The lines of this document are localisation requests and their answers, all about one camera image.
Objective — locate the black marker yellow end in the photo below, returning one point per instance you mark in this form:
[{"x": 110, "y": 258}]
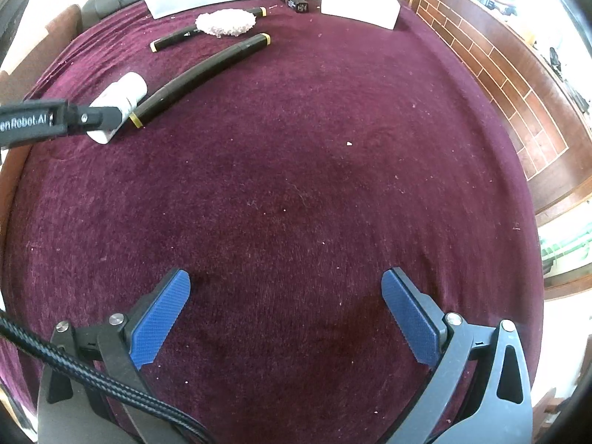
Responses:
[{"x": 197, "y": 75}]

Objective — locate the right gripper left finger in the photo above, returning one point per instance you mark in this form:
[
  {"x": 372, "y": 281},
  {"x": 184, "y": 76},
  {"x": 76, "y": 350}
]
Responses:
[{"x": 69, "y": 412}]

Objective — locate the black sofa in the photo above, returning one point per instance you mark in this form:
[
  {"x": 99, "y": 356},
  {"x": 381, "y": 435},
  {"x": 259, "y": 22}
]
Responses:
[{"x": 93, "y": 11}]

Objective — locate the maroon bed cover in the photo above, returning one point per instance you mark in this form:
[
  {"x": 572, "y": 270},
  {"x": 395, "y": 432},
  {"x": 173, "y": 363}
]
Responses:
[{"x": 286, "y": 186}]

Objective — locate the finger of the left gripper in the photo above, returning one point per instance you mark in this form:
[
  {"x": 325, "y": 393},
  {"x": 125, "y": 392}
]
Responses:
[{"x": 32, "y": 121}]

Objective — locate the black pen gold cap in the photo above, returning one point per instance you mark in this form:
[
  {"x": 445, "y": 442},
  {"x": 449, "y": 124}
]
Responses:
[{"x": 191, "y": 31}]

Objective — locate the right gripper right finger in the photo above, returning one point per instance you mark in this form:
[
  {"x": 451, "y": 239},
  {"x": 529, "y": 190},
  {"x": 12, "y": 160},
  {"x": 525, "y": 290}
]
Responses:
[{"x": 478, "y": 387}]

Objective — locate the wooden windowsill cabinet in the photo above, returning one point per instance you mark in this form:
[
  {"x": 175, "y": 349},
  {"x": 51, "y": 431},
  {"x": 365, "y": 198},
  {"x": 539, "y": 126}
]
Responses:
[{"x": 549, "y": 133}]

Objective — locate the small beige box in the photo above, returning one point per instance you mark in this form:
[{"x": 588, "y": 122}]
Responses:
[{"x": 381, "y": 13}]

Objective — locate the red label white bottle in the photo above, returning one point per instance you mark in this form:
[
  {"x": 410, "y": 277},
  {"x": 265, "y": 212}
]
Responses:
[{"x": 124, "y": 94}]

